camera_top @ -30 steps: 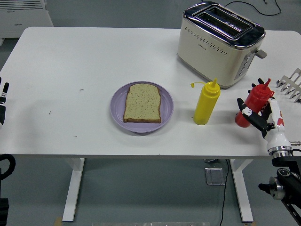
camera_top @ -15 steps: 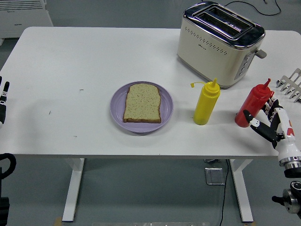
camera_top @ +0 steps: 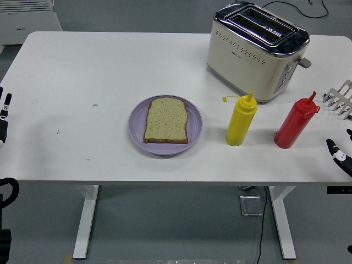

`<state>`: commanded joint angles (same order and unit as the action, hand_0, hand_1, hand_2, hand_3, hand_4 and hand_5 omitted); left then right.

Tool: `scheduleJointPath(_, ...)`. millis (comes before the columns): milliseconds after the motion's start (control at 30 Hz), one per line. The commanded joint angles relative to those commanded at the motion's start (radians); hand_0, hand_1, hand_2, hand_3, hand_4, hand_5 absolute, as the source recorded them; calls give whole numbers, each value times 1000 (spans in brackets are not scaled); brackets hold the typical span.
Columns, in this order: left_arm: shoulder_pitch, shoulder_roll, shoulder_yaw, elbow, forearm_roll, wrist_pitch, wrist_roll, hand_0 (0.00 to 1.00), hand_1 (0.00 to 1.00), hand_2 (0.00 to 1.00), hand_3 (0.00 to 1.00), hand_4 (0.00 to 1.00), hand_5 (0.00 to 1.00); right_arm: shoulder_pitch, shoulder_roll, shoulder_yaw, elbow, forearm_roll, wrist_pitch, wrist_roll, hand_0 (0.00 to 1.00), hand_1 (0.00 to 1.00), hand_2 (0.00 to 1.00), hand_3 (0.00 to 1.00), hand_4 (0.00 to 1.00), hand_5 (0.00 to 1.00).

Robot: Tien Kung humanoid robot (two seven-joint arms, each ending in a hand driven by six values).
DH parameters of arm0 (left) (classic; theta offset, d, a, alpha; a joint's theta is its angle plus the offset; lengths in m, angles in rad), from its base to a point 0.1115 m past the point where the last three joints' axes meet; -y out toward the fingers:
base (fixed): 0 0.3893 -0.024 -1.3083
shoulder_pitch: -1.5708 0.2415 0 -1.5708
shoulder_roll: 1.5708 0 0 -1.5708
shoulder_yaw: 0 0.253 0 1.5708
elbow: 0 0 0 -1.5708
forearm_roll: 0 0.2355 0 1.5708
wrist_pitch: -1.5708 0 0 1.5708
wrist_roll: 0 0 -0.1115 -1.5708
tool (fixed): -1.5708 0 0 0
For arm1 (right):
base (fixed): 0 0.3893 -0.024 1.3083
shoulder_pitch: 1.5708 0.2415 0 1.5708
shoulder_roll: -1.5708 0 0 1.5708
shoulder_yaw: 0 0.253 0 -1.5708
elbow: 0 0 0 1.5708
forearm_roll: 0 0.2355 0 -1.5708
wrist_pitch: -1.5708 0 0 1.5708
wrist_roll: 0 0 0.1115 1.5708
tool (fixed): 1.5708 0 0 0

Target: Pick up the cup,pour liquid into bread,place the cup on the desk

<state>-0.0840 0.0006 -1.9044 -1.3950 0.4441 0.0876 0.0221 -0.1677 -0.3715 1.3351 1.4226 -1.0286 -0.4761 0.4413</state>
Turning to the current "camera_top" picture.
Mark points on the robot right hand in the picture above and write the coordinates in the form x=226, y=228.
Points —
x=345, y=162

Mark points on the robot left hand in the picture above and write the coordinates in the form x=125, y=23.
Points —
x=2, y=126

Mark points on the red squeeze bottle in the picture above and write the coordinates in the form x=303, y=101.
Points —
x=294, y=123

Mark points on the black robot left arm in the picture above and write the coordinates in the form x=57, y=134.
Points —
x=4, y=244

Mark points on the slice of bread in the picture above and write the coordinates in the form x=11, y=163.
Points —
x=166, y=121

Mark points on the black table control panel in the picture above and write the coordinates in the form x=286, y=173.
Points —
x=339, y=190

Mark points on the silver metal toast rack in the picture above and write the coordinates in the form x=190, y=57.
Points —
x=341, y=100

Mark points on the white table leg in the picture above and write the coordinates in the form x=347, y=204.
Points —
x=85, y=220
x=283, y=220

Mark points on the silver floor socket box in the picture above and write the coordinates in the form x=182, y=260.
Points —
x=251, y=206

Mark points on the white floor appliance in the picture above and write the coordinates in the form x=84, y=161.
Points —
x=27, y=24

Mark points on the yellow squeeze bottle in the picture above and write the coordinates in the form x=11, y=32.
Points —
x=242, y=123

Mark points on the cream and chrome toaster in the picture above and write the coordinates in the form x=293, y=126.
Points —
x=242, y=68

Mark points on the purple round plate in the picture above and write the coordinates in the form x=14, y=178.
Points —
x=195, y=123

